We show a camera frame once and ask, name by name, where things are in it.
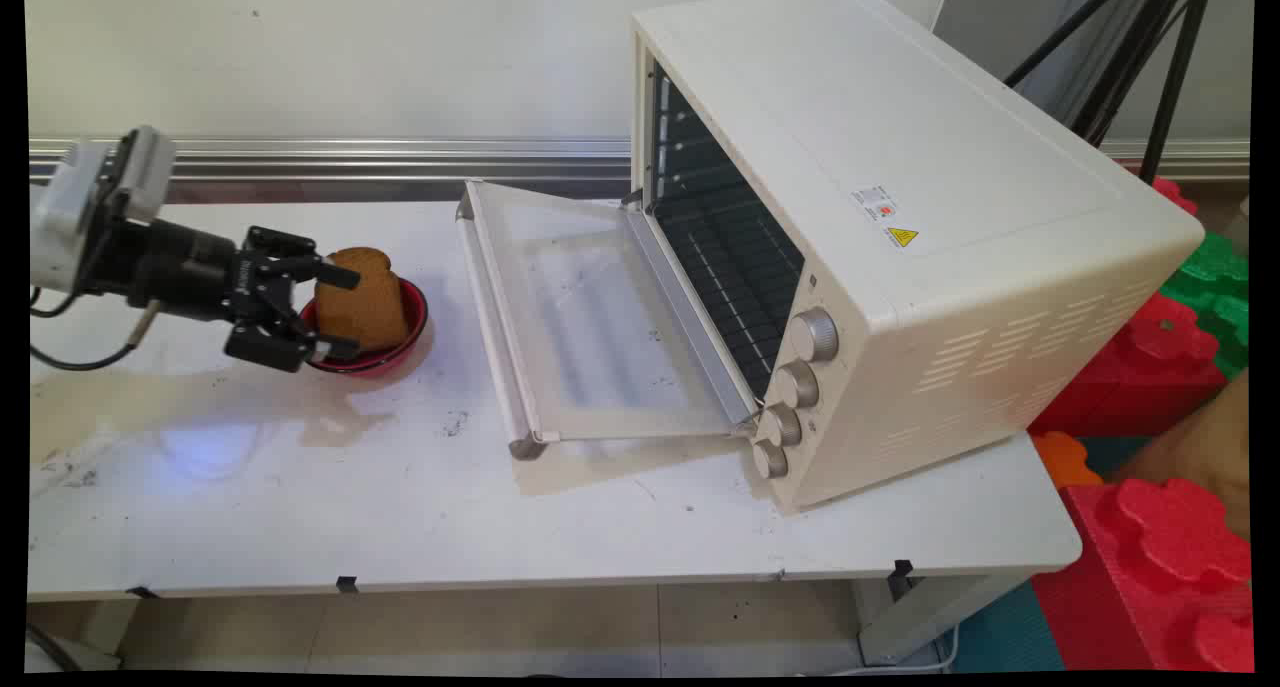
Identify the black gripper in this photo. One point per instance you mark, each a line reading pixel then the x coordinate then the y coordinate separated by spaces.
pixel 180 267

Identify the cream toaster oven body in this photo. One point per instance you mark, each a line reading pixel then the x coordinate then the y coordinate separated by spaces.
pixel 900 97

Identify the silver oven knob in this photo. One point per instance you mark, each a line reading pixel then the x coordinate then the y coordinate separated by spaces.
pixel 770 459
pixel 797 384
pixel 815 334
pixel 782 424

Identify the white table leg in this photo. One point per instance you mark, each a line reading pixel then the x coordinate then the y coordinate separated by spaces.
pixel 920 617

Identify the red bowl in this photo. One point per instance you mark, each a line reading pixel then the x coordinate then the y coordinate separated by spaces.
pixel 416 327

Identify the aluminium wall rail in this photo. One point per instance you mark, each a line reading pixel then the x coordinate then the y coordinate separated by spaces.
pixel 350 157

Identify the orange foam block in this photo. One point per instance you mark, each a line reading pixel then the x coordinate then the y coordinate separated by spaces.
pixel 1065 459

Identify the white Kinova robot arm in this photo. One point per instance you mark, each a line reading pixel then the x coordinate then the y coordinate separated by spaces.
pixel 62 217

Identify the brown bread slice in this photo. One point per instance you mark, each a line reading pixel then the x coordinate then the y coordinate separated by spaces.
pixel 365 302

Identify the yellow warning sticker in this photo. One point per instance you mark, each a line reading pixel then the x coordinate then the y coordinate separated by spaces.
pixel 902 237

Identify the teal foam floor mat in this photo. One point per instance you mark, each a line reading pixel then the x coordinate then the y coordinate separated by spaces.
pixel 1005 632

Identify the white label sticker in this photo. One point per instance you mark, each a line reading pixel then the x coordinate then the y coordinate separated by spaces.
pixel 875 204

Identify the green foam block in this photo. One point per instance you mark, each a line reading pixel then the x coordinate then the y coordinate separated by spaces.
pixel 1215 277

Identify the black tripod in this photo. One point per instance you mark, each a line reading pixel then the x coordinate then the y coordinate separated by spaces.
pixel 1176 77

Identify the red foam block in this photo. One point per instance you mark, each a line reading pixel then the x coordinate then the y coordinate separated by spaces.
pixel 1150 567
pixel 1175 195
pixel 1130 377

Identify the cream glass oven door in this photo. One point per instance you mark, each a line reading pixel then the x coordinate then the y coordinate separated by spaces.
pixel 590 317

